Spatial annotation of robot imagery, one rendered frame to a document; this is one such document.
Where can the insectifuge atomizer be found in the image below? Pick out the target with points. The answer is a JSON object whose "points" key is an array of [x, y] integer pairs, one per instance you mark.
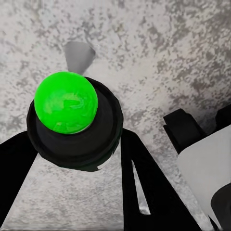
{"points": [[74, 121]]}

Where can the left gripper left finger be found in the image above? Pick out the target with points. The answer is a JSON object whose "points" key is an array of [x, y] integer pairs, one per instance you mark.
{"points": [[16, 157]]}

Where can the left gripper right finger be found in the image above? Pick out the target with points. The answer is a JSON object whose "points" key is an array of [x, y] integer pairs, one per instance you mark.
{"points": [[167, 210]]}

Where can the garden chair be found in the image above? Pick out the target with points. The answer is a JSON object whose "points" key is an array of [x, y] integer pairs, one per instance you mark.
{"points": [[143, 207]]}

